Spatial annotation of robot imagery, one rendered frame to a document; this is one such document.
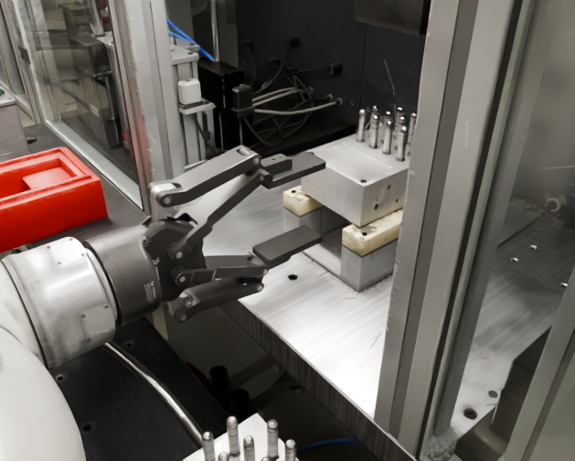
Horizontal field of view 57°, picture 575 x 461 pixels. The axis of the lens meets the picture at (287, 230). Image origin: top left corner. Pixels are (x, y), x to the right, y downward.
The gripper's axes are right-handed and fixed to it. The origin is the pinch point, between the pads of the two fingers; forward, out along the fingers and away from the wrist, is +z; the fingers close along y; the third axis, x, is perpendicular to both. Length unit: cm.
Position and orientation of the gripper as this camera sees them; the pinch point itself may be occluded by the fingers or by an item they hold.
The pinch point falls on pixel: (294, 206)
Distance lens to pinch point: 53.1
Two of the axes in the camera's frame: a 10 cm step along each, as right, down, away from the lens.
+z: 7.9, -3.4, 5.2
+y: 0.1, -8.3, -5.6
